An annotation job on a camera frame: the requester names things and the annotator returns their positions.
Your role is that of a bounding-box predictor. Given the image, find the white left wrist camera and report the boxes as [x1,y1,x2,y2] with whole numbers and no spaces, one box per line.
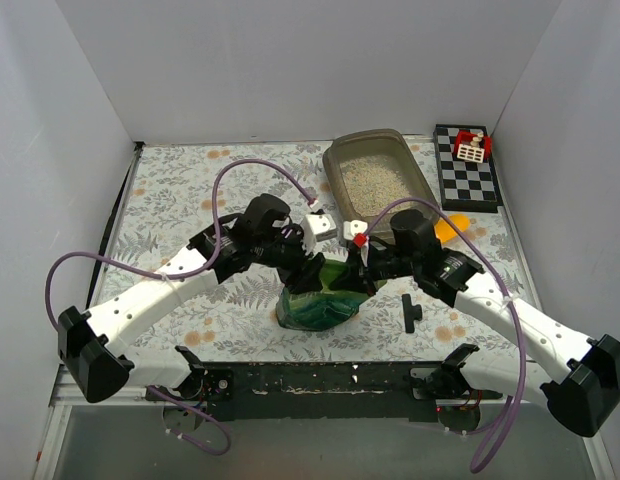
[300,213,338,254]

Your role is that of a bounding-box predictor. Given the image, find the red white toy block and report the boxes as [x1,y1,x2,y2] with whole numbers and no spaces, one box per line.
[453,130,492,163]

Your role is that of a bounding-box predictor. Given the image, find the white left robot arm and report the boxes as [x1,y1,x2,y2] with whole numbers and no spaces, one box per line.
[58,194,336,403]

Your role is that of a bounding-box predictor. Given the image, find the yellow plastic scoop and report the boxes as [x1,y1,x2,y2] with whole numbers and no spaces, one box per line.
[434,214,471,244]

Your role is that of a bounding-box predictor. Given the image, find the grey litter box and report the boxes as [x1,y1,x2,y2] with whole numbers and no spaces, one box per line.
[323,129,436,223]

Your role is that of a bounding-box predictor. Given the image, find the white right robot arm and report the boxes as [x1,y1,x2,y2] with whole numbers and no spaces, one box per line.
[344,209,620,437]

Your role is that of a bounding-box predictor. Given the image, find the black bag clip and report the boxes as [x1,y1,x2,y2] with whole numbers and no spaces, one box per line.
[401,294,423,334]

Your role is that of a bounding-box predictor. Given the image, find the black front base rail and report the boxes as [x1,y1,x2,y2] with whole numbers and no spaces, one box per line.
[160,361,476,422]

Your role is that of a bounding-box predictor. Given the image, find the green cat litter bag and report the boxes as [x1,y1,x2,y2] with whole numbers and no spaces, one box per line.
[275,258,387,332]

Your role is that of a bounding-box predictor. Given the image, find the black white chessboard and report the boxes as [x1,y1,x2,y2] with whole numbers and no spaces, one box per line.
[433,124,503,213]

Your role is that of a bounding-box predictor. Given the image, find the floral table mat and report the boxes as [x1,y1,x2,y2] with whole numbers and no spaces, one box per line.
[109,142,517,362]

